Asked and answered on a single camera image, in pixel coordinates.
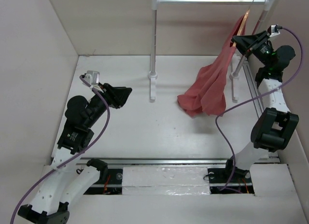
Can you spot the aluminium side rail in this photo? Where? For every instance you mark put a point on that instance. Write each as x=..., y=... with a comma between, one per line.
x=253, y=88

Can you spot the white clothes rack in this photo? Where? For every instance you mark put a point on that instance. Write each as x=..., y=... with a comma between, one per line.
x=152, y=75

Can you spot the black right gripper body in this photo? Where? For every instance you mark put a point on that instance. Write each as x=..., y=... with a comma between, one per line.
x=262, y=50

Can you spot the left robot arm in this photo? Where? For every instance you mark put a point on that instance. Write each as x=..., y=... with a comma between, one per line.
x=60, y=189

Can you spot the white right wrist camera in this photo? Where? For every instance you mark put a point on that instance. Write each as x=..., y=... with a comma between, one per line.
x=274, y=31

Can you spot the wooden clothes hanger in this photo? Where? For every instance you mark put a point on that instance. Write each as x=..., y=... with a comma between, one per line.
x=244, y=20

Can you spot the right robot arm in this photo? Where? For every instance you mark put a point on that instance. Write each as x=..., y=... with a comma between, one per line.
x=276, y=125

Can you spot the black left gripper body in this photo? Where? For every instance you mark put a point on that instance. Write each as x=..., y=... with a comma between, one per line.
x=99, y=105

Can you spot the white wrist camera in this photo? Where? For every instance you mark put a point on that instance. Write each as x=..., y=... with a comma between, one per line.
x=274, y=31
x=91, y=78

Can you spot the red t shirt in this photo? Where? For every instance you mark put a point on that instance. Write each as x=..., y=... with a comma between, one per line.
x=206, y=94

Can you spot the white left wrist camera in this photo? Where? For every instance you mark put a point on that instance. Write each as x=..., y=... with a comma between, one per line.
x=91, y=78

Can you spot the aluminium front rail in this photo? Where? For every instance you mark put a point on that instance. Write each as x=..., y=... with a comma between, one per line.
x=116, y=166

